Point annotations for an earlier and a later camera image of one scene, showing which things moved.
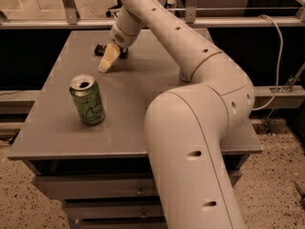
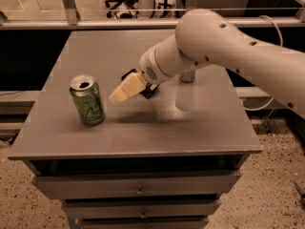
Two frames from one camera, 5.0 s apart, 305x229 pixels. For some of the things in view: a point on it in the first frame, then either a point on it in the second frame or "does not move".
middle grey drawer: [114, 210] does not move
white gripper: [125, 38] to [148, 66]
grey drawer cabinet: [100, 172] does not move
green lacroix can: [88, 99] does not move
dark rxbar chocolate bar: [101, 50] to [150, 88]
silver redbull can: [185, 74] does not move
